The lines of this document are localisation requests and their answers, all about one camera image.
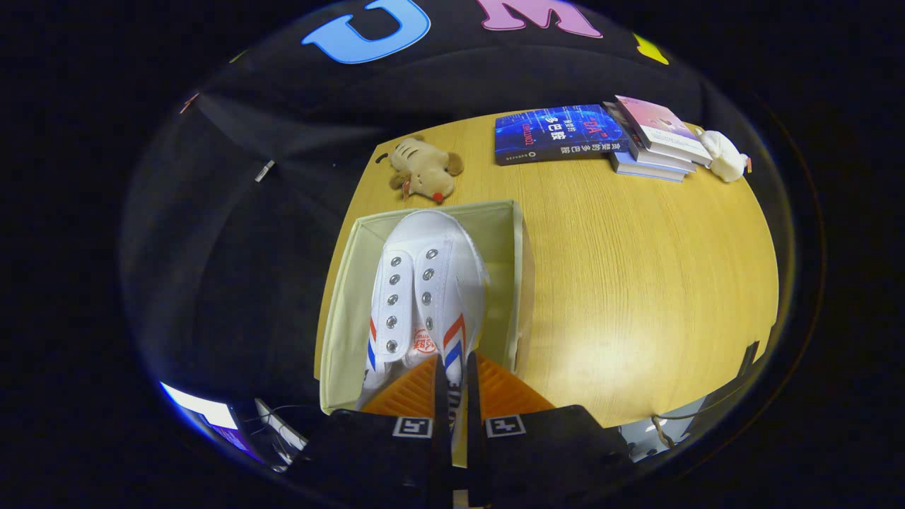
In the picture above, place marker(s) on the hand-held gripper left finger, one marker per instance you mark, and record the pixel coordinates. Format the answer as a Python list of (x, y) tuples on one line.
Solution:
[(396, 459)]

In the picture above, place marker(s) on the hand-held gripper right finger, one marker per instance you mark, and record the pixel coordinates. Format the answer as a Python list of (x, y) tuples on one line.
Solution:
[(544, 452)]

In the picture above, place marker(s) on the brown fabric storage box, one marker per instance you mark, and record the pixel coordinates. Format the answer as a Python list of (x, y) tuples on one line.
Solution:
[(346, 318)]

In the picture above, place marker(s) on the white striped canvas shoe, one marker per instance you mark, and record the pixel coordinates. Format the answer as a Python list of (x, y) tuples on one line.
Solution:
[(431, 268)]

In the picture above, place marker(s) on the small white device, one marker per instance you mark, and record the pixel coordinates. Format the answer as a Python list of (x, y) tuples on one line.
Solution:
[(283, 431)]

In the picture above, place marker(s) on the lit computer monitor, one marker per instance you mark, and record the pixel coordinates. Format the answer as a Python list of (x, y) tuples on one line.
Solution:
[(201, 406)]

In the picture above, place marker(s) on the tan plush dog toy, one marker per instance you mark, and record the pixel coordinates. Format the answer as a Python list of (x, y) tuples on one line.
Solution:
[(424, 170)]

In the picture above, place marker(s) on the pale blue book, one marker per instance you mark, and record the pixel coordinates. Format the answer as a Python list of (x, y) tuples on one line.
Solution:
[(643, 171)]

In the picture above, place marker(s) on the silver clip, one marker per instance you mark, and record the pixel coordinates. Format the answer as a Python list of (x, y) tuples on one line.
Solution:
[(264, 170)]

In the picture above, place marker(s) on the dark blue book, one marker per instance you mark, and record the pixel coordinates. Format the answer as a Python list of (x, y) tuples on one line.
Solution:
[(558, 134)]

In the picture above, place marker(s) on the pink cover book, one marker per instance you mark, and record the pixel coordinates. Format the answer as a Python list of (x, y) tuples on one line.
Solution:
[(664, 131)]

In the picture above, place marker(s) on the white plush toy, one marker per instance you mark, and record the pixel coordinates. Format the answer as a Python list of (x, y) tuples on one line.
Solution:
[(725, 159)]

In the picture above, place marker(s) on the copper clip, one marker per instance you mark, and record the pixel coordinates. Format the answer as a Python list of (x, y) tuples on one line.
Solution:
[(189, 103)]

